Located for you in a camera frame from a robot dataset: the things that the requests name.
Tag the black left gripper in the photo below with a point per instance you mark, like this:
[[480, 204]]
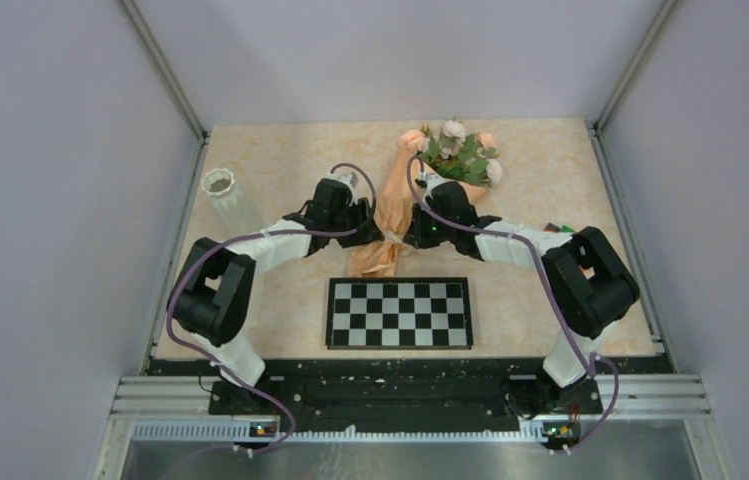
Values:
[[370, 233]]

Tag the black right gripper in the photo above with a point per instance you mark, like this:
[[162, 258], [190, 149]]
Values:
[[416, 235]]

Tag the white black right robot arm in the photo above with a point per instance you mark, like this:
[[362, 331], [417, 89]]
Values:
[[588, 285]]

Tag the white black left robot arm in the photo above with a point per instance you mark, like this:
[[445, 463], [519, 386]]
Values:
[[211, 297]]

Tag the black white checkerboard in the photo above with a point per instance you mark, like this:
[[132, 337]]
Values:
[[409, 313]]

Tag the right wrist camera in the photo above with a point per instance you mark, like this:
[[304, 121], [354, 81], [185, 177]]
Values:
[[426, 182]]

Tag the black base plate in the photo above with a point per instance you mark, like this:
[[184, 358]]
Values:
[[379, 396]]

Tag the aluminium front rail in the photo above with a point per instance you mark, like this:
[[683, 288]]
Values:
[[175, 408]]

